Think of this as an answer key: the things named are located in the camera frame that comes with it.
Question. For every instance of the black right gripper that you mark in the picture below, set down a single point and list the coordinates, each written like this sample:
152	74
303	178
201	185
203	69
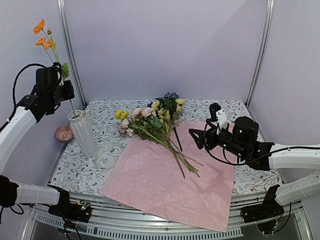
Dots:
200	143

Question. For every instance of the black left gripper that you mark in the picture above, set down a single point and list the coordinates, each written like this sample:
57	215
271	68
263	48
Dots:
70	91

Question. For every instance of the white ribbed ceramic vase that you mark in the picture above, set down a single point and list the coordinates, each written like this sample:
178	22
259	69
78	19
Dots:
80	124

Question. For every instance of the artificial flower bouquet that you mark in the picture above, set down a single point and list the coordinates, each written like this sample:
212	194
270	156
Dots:
144	123

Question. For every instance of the pink wrapping paper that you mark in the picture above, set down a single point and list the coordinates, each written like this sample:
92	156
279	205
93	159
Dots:
147	177

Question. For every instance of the cream printed ribbon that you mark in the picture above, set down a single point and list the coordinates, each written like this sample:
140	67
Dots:
107	156

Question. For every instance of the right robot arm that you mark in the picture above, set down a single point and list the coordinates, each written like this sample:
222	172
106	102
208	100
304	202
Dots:
242	142

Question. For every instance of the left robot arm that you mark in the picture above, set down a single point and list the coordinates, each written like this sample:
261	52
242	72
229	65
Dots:
45	98

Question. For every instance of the pink patterned small object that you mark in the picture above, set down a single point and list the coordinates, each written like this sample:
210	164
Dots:
64	134

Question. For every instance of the blue hydrangea flower stem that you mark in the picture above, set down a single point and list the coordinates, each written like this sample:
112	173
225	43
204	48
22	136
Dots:
167	109

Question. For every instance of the floral patterned tablecloth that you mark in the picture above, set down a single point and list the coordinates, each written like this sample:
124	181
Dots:
77	173

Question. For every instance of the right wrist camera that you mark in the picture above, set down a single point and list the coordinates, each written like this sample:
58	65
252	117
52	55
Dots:
218	115

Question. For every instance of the left aluminium frame post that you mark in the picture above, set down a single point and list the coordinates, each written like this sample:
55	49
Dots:
61	6

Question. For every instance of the aluminium frame post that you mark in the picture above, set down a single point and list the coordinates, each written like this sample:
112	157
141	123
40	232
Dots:
61	6
270	4

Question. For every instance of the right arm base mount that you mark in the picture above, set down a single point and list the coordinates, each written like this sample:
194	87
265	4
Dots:
267	209

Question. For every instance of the aluminium front rail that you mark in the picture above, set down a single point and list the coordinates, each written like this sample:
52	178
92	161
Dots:
111	220

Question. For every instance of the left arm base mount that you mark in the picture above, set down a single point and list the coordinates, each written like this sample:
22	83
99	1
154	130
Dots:
80	211

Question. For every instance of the right aluminium frame post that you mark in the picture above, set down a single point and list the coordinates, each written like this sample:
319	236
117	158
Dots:
270	4

